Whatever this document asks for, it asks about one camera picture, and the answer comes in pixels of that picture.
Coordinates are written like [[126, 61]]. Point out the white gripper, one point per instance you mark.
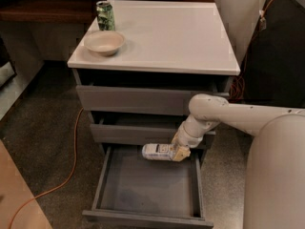
[[183, 139]]

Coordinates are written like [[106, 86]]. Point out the white and grey drawer cabinet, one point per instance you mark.
[[179, 40]]

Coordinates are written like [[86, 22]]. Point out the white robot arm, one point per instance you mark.
[[274, 196]]

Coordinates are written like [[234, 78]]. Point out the dark wooden desk top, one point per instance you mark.
[[55, 11]]

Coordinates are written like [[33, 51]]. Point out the clear blue plastic bottle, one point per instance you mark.
[[158, 151]]

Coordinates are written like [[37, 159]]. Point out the green soda can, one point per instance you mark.
[[105, 16]]

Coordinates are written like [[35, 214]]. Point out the grey bottom drawer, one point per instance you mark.
[[134, 191]]

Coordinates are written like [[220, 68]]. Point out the grey middle drawer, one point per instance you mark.
[[134, 129]]

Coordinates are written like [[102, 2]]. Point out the grey drawer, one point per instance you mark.
[[134, 191], [134, 129], [150, 96]]

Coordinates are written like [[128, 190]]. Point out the white bowl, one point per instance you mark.
[[106, 43]]

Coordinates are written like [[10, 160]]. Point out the grey top drawer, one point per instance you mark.
[[150, 96]]

